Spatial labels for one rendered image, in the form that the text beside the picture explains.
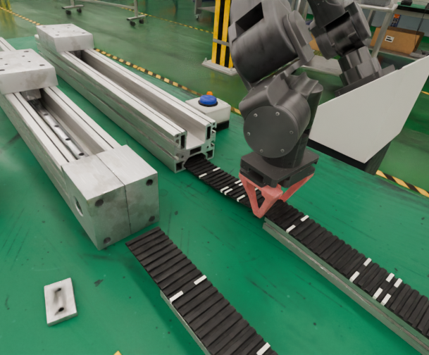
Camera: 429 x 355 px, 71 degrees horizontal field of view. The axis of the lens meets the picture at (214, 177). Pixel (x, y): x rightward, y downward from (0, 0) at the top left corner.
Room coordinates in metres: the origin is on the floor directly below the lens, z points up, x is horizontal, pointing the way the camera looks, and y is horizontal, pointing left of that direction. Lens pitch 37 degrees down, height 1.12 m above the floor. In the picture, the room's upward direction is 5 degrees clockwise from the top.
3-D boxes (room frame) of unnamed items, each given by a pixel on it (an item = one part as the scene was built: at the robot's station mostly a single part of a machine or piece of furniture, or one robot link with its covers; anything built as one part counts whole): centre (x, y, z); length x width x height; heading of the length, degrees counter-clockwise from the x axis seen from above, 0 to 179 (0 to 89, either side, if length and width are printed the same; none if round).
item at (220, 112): (0.67, 0.04, 0.81); 0.10 x 0.08 x 0.06; 134
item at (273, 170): (0.36, -0.09, 0.92); 0.10 x 0.07 x 0.07; 134
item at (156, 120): (0.78, 0.32, 0.82); 0.80 x 0.10 x 0.09; 44
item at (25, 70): (0.65, 0.46, 0.87); 0.16 x 0.11 x 0.07; 44
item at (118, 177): (0.34, 0.14, 0.83); 0.12 x 0.09 x 0.10; 134
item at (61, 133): (0.65, 0.46, 0.82); 0.80 x 0.10 x 0.09; 44
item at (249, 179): (0.35, -0.08, 0.85); 0.07 x 0.07 x 0.09; 44
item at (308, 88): (0.36, -0.09, 0.98); 0.07 x 0.06 x 0.07; 156
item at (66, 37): (0.96, 0.49, 0.87); 0.16 x 0.11 x 0.07; 44
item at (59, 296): (0.19, 0.17, 0.78); 0.05 x 0.03 x 0.01; 31
